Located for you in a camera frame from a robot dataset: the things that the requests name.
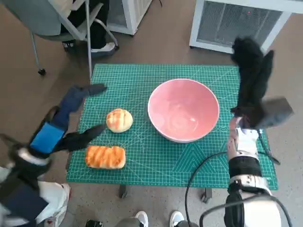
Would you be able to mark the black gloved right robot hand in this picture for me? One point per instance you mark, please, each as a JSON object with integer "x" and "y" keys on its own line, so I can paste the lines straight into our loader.
{"x": 251, "y": 78}

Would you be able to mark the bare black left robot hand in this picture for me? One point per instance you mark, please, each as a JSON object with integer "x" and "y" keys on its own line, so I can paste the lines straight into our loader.
{"x": 47, "y": 137}

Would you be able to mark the rectangular toy bread loaf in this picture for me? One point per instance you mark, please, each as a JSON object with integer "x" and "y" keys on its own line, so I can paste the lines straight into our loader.
{"x": 105, "y": 157}

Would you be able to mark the round toy bread bun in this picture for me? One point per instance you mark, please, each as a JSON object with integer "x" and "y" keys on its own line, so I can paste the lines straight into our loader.
{"x": 119, "y": 120}

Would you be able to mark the pink bowl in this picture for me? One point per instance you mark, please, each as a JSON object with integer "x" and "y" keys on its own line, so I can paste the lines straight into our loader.
{"x": 184, "y": 111}

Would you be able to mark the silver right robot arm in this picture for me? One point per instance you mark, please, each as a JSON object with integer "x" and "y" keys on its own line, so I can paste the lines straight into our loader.
{"x": 243, "y": 165}

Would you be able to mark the large white grilled appliance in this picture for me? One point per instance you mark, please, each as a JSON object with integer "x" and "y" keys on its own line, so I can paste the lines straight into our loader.
{"x": 236, "y": 21}

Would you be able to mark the black table leg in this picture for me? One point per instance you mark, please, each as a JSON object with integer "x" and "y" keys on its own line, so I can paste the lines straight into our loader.
{"x": 123, "y": 191}
{"x": 206, "y": 195}

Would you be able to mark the green cutting mat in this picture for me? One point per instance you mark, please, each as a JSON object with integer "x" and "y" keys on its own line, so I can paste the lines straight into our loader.
{"x": 142, "y": 160}

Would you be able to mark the small black object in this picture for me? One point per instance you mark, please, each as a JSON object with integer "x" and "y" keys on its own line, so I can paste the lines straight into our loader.
{"x": 93, "y": 223}

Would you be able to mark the grey chair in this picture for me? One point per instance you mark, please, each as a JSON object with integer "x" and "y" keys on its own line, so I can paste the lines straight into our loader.
{"x": 35, "y": 19}

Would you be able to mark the seated person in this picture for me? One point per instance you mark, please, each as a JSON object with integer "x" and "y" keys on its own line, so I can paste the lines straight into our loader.
{"x": 97, "y": 28}

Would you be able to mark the white shoe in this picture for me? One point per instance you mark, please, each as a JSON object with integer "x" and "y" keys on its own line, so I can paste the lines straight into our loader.
{"x": 177, "y": 218}
{"x": 142, "y": 218}

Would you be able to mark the small white grilled appliance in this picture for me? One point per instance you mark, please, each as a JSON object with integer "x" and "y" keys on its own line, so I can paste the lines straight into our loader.
{"x": 132, "y": 14}

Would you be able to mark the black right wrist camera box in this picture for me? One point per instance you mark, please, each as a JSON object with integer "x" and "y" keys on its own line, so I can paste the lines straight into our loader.
{"x": 277, "y": 111}

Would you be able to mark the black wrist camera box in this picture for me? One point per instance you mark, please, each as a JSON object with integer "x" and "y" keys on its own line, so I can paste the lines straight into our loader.
{"x": 23, "y": 201}
{"x": 277, "y": 111}

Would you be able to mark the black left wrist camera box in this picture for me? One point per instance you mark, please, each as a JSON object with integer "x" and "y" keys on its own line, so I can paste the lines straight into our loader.
{"x": 23, "y": 201}

